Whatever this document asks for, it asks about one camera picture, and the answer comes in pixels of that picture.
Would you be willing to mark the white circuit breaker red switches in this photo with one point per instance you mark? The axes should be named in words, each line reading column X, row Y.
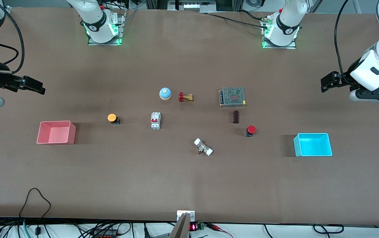
column 155, row 121

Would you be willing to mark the yellow push button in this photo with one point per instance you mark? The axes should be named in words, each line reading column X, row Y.
column 112, row 117

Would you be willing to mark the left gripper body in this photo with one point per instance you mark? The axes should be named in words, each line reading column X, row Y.
column 345, row 78

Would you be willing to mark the pink plastic box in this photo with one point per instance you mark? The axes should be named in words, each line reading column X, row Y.
column 55, row 134

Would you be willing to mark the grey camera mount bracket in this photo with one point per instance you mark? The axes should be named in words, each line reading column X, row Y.
column 184, row 224

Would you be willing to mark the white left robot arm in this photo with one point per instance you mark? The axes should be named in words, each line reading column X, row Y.
column 289, row 20

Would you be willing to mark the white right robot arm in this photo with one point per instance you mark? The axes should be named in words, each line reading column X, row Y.
column 97, row 20

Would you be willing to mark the metal mesh power supply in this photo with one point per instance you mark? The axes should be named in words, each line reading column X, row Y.
column 232, row 96

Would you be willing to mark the cyan plastic box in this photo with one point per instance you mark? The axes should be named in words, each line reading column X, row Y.
column 313, row 145

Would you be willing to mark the metal valve white ends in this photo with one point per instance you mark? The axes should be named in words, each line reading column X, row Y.
column 203, row 147

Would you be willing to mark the red digit display module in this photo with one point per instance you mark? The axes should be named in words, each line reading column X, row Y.
column 196, row 226

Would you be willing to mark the dark brown rectangular block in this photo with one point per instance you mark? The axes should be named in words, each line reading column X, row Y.
column 236, row 117

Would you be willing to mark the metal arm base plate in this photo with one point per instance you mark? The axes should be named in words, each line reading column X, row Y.
column 292, row 47
column 122, row 29

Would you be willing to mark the red push button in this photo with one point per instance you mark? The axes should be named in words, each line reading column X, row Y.
column 251, row 129

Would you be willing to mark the aluminium frame rack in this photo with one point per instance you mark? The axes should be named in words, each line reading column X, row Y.
column 192, row 4

